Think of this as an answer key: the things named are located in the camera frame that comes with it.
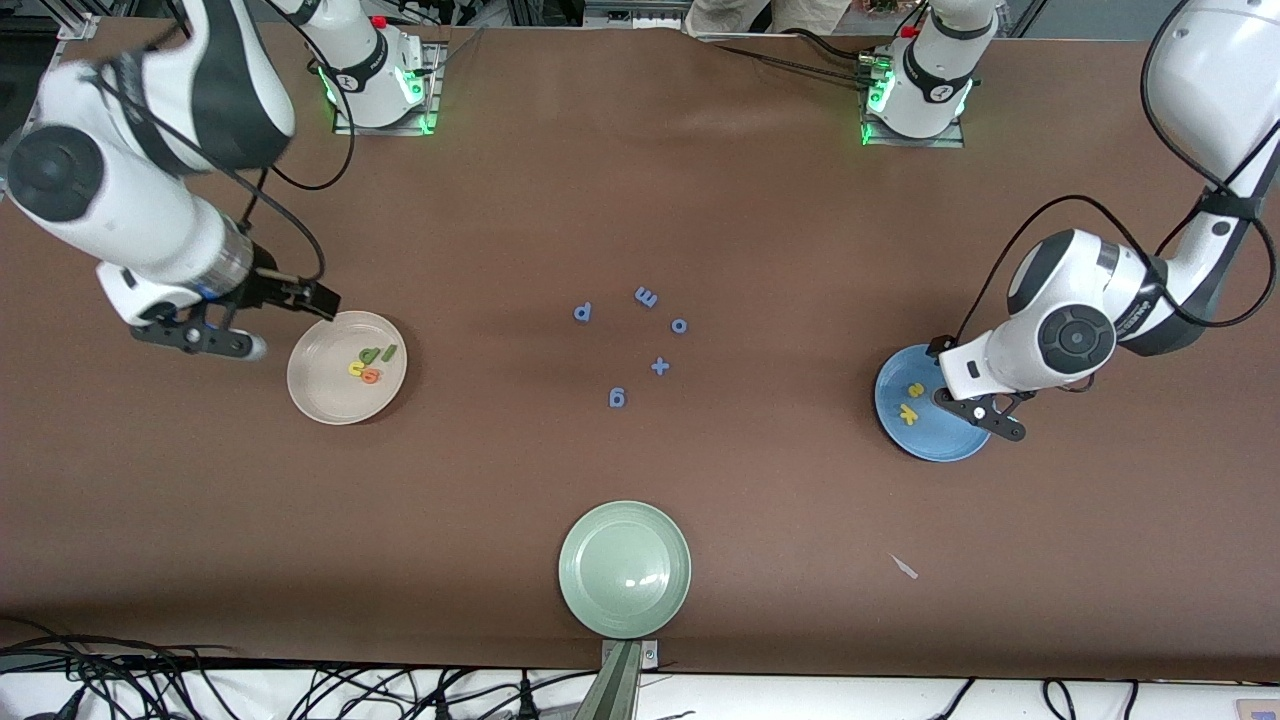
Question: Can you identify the blue round plate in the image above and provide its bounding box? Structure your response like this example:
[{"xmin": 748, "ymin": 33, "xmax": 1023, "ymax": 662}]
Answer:
[{"xmin": 874, "ymin": 344, "xmax": 993, "ymax": 463}]

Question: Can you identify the beige brown round plate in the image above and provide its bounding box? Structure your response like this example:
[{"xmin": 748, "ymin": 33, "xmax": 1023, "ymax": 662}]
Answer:
[{"xmin": 287, "ymin": 311, "xmax": 408, "ymax": 426}]

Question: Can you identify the green round plate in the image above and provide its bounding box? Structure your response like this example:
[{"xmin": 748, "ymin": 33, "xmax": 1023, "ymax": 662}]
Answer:
[{"xmin": 558, "ymin": 500, "xmax": 692, "ymax": 640}]

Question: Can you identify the person in beige trousers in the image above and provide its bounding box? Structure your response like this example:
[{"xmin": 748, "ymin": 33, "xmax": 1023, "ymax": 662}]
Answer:
[{"xmin": 685, "ymin": 0, "xmax": 851, "ymax": 36}]

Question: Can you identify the black right arm loop cable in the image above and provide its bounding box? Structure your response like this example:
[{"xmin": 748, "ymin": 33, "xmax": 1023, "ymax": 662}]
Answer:
[{"xmin": 262, "ymin": 50, "xmax": 357, "ymax": 193}]

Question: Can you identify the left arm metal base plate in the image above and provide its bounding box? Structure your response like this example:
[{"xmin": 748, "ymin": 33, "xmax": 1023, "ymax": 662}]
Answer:
[{"xmin": 858, "ymin": 45, "xmax": 967, "ymax": 149}]

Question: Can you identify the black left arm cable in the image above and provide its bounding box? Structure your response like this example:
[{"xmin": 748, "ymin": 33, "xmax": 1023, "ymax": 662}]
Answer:
[{"xmin": 955, "ymin": 0, "xmax": 1280, "ymax": 343}]

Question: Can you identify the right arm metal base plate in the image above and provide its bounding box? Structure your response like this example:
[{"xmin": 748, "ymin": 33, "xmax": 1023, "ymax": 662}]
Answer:
[{"xmin": 333, "ymin": 40, "xmax": 446, "ymax": 137}]

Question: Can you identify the black tabletop base cable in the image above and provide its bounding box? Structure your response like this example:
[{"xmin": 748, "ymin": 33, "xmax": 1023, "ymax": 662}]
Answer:
[{"xmin": 700, "ymin": 38, "xmax": 881, "ymax": 86}]

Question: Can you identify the black floor cable tangle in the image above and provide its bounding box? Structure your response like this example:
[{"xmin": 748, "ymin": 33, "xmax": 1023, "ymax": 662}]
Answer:
[{"xmin": 0, "ymin": 618, "xmax": 601, "ymax": 720}]

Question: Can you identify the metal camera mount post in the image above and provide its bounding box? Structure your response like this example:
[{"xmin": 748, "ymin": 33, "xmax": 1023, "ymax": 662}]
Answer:
[{"xmin": 572, "ymin": 638, "xmax": 661, "ymax": 720}]

